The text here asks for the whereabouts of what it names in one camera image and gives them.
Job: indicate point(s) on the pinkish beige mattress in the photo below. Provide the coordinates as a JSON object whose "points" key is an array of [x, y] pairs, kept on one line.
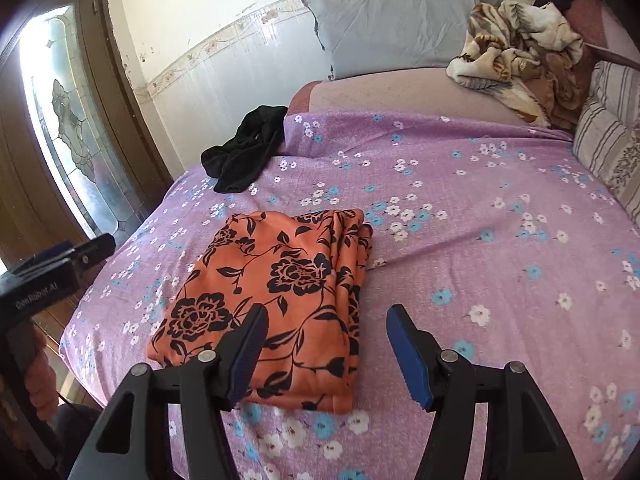
{"points": [[390, 92]]}

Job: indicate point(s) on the black garment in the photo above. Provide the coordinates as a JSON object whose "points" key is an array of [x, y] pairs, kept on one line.
{"points": [[245, 155]]}

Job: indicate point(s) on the grey pillow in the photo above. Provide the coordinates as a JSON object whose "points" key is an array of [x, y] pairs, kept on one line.
{"points": [[390, 25]]}

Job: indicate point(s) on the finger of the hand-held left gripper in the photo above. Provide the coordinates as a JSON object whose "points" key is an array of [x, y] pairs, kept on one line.
{"points": [[97, 249], [45, 256]]}

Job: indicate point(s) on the beige brown floral blanket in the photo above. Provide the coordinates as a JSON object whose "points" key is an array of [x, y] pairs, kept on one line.
{"points": [[515, 50]]}

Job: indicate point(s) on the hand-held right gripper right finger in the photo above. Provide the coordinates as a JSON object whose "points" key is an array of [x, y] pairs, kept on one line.
{"points": [[407, 355]]}

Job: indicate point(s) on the wooden stained glass door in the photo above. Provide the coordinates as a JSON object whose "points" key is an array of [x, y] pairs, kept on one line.
{"points": [[10, 185]]}

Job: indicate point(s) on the pink sofa backrest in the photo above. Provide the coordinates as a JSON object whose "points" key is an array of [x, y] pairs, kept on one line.
{"points": [[595, 25]]}

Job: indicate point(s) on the person's left hand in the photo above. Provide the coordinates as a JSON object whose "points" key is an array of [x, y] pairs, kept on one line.
{"points": [[44, 370]]}

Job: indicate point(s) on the orange black floral shirt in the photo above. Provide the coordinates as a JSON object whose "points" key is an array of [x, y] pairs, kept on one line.
{"points": [[280, 280]]}

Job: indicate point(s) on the purple floral bed sheet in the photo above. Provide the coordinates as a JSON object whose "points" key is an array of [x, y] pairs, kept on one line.
{"points": [[475, 260]]}

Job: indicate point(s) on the striped floral cushion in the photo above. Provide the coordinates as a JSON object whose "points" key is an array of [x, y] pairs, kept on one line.
{"points": [[610, 155]]}

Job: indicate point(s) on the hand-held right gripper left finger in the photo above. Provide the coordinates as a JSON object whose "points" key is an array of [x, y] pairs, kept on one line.
{"points": [[247, 355]]}

